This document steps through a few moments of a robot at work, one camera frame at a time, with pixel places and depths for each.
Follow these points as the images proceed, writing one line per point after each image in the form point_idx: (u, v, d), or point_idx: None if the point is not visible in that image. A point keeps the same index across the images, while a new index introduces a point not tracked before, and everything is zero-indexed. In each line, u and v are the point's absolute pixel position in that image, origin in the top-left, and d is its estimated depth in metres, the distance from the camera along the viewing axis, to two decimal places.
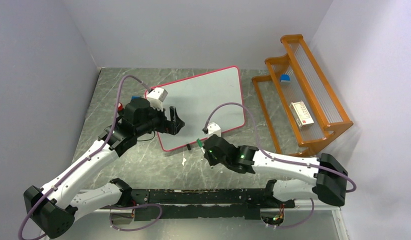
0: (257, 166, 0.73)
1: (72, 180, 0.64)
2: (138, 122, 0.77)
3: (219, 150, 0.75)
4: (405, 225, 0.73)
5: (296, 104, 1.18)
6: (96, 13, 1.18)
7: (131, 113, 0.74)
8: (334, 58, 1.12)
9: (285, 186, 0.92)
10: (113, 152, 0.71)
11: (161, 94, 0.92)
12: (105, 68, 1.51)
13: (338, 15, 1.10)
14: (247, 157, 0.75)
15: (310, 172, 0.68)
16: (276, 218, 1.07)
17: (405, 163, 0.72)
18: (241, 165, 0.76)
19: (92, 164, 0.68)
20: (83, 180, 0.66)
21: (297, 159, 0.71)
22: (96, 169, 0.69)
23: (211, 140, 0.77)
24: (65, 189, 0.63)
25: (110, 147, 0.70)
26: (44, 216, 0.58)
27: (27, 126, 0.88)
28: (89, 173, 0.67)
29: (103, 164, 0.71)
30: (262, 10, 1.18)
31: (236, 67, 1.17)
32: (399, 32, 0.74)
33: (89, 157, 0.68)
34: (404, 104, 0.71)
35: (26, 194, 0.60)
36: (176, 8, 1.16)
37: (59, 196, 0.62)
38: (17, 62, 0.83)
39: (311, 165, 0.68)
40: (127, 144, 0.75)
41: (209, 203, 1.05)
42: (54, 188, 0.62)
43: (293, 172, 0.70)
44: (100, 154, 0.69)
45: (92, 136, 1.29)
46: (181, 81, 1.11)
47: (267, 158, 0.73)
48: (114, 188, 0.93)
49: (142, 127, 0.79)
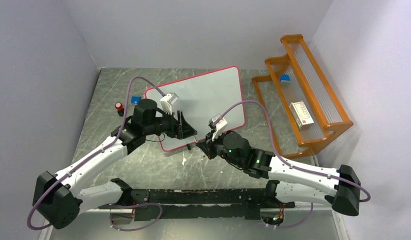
0: (275, 172, 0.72)
1: (86, 169, 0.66)
2: (146, 121, 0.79)
3: (242, 151, 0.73)
4: (405, 224, 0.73)
5: (296, 103, 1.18)
6: (96, 13, 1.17)
7: (140, 114, 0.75)
8: (334, 58, 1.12)
9: (291, 188, 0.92)
10: (124, 147, 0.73)
11: (170, 97, 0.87)
12: (105, 68, 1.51)
13: (337, 15, 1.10)
14: (264, 163, 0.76)
15: (331, 183, 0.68)
16: (276, 218, 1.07)
17: (404, 163, 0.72)
18: (257, 170, 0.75)
19: (105, 156, 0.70)
20: (96, 170, 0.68)
21: (316, 169, 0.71)
22: (106, 161, 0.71)
23: (234, 141, 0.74)
24: (79, 176, 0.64)
25: (123, 142, 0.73)
26: (56, 201, 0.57)
27: (27, 126, 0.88)
28: (101, 164, 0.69)
29: (113, 157, 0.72)
30: (263, 10, 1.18)
31: (236, 67, 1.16)
32: (398, 32, 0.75)
33: (102, 150, 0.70)
34: (404, 103, 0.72)
35: (38, 178, 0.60)
36: (176, 8, 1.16)
37: (74, 183, 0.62)
38: (17, 62, 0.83)
39: (332, 176, 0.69)
40: (137, 143, 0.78)
41: (209, 203, 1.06)
42: (69, 174, 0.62)
43: (312, 182, 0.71)
44: (113, 148, 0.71)
45: (92, 136, 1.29)
46: (181, 81, 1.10)
47: (285, 165, 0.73)
48: (116, 186, 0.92)
49: (151, 127, 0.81)
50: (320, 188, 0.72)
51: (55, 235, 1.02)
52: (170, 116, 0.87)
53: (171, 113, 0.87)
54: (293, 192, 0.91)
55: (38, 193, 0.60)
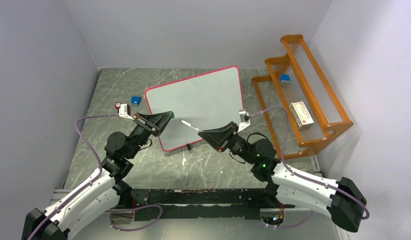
0: (277, 176, 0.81)
1: (74, 203, 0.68)
2: (124, 152, 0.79)
3: (266, 159, 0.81)
4: (404, 223, 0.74)
5: (296, 103, 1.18)
6: (95, 13, 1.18)
7: (113, 153, 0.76)
8: (334, 59, 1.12)
9: (293, 192, 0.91)
10: (112, 179, 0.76)
11: (125, 108, 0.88)
12: (105, 68, 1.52)
13: (338, 16, 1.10)
14: (270, 168, 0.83)
15: (327, 192, 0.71)
16: (276, 218, 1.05)
17: (403, 162, 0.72)
18: (262, 174, 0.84)
19: (93, 189, 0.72)
20: (83, 202, 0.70)
21: (316, 178, 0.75)
22: (94, 194, 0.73)
23: (266, 148, 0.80)
24: (68, 211, 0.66)
25: (110, 174, 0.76)
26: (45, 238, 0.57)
27: (28, 126, 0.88)
28: (89, 197, 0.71)
29: (101, 190, 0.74)
30: (263, 10, 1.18)
31: (236, 67, 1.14)
32: (399, 34, 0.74)
33: (90, 183, 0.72)
34: (405, 106, 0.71)
35: (27, 216, 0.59)
36: (176, 9, 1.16)
37: (62, 218, 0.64)
38: (17, 62, 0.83)
39: (329, 186, 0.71)
40: (125, 172, 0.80)
41: (209, 203, 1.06)
42: (57, 209, 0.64)
43: (310, 189, 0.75)
44: (100, 180, 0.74)
45: (92, 136, 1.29)
46: (181, 81, 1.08)
47: (288, 172, 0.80)
48: (111, 193, 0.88)
49: (133, 151, 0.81)
50: (319, 197, 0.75)
51: None
52: (137, 120, 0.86)
53: (135, 118, 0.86)
54: (295, 196, 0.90)
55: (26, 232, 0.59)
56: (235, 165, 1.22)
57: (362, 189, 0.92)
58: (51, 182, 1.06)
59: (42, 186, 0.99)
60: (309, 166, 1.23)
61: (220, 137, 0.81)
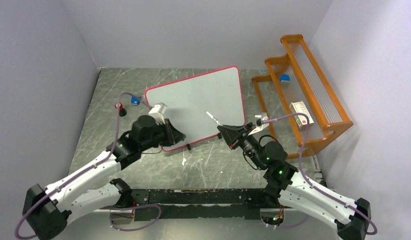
0: (295, 187, 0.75)
1: (76, 184, 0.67)
2: (144, 138, 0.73)
3: (278, 163, 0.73)
4: (404, 223, 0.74)
5: (296, 104, 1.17)
6: (95, 13, 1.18)
7: (138, 132, 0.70)
8: (334, 59, 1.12)
9: (297, 198, 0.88)
10: (118, 164, 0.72)
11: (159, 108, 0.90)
12: (105, 68, 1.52)
13: (338, 17, 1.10)
14: (285, 176, 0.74)
15: (346, 213, 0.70)
16: (276, 218, 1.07)
17: (404, 162, 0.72)
18: (276, 180, 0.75)
19: (97, 172, 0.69)
20: (86, 185, 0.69)
21: (336, 195, 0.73)
22: (98, 177, 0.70)
23: (276, 151, 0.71)
24: (68, 192, 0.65)
25: (117, 159, 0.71)
26: (42, 217, 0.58)
27: (27, 126, 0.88)
28: (92, 179, 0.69)
29: (106, 173, 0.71)
30: (263, 10, 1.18)
31: (236, 67, 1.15)
32: (399, 35, 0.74)
33: (94, 166, 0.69)
34: (405, 105, 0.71)
35: (29, 191, 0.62)
36: (176, 9, 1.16)
37: (61, 198, 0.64)
38: (17, 62, 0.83)
39: (349, 206, 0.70)
40: (131, 159, 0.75)
41: (209, 203, 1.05)
42: (57, 189, 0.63)
43: (328, 206, 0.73)
44: (106, 164, 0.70)
45: (92, 136, 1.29)
46: (181, 81, 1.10)
47: (306, 183, 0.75)
48: (113, 190, 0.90)
49: (149, 143, 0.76)
50: (332, 213, 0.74)
51: None
52: (166, 125, 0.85)
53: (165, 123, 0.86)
54: (299, 202, 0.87)
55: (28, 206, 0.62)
56: (235, 165, 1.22)
57: (363, 189, 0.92)
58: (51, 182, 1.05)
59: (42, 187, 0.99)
60: (309, 166, 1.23)
61: (234, 135, 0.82)
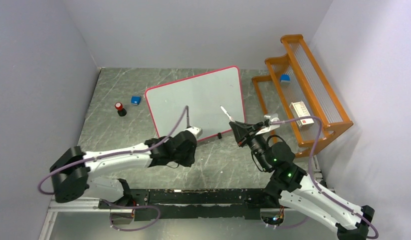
0: (303, 191, 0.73)
1: (110, 161, 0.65)
2: (180, 149, 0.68)
3: (285, 164, 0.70)
4: (403, 223, 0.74)
5: (296, 104, 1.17)
6: (95, 13, 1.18)
7: (180, 142, 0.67)
8: (334, 59, 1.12)
9: (298, 199, 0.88)
10: (149, 159, 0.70)
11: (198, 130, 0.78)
12: (105, 68, 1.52)
13: (337, 17, 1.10)
14: (294, 178, 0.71)
15: (353, 220, 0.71)
16: (276, 218, 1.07)
17: (404, 162, 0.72)
18: (284, 182, 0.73)
19: (131, 158, 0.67)
20: (116, 166, 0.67)
21: (343, 202, 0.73)
22: (128, 162, 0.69)
23: (283, 152, 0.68)
24: (101, 166, 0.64)
25: (151, 155, 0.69)
26: (70, 178, 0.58)
27: (27, 126, 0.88)
28: (123, 163, 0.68)
29: (136, 163, 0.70)
30: (263, 10, 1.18)
31: (236, 67, 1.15)
32: (399, 35, 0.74)
33: (131, 152, 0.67)
34: (405, 105, 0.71)
35: (70, 149, 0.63)
36: (176, 9, 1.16)
37: (94, 169, 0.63)
38: (17, 62, 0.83)
39: (356, 214, 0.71)
40: (160, 161, 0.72)
41: (209, 203, 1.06)
42: (94, 158, 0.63)
43: (335, 212, 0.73)
44: (141, 154, 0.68)
45: (92, 136, 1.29)
46: (181, 81, 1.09)
47: (315, 188, 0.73)
48: (120, 187, 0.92)
49: (178, 156, 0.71)
50: (337, 218, 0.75)
51: (54, 236, 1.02)
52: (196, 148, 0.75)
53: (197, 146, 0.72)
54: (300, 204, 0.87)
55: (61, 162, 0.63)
56: (235, 165, 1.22)
57: (363, 189, 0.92)
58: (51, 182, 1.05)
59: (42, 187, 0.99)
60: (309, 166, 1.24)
61: (242, 133, 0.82)
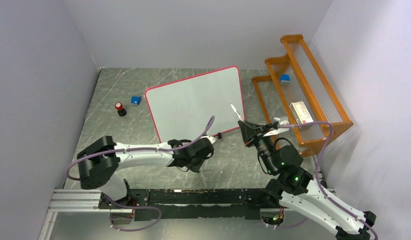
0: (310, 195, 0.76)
1: (137, 154, 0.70)
2: (197, 155, 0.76)
3: (292, 168, 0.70)
4: (403, 222, 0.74)
5: (296, 104, 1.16)
6: (95, 13, 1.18)
7: (200, 148, 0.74)
8: (334, 59, 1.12)
9: (299, 201, 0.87)
10: (171, 160, 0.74)
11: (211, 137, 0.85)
12: (105, 68, 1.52)
13: (337, 17, 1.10)
14: (300, 182, 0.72)
15: (356, 225, 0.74)
16: (276, 218, 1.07)
17: (403, 162, 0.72)
18: (291, 186, 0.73)
19: (155, 155, 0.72)
20: (140, 160, 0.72)
21: (347, 207, 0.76)
22: (151, 158, 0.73)
23: (291, 156, 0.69)
24: (130, 158, 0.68)
25: (174, 155, 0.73)
26: (101, 166, 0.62)
27: (27, 126, 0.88)
28: (148, 158, 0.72)
29: (157, 159, 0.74)
30: (263, 10, 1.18)
31: (236, 67, 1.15)
32: (399, 34, 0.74)
33: (156, 149, 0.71)
34: (405, 105, 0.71)
35: (101, 138, 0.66)
36: (176, 9, 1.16)
37: (123, 160, 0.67)
38: (17, 62, 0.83)
39: (360, 220, 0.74)
40: (179, 164, 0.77)
41: (209, 203, 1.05)
42: (124, 150, 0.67)
43: (338, 216, 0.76)
44: (165, 153, 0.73)
45: (92, 136, 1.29)
46: (181, 81, 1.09)
47: (321, 193, 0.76)
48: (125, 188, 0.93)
49: (194, 161, 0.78)
50: (339, 222, 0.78)
51: (55, 235, 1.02)
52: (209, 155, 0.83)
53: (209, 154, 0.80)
54: (300, 205, 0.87)
55: (92, 148, 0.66)
56: (235, 165, 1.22)
57: (362, 189, 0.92)
58: (51, 182, 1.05)
59: (42, 187, 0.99)
60: (308, 166, 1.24)
61: (250, 133, 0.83)
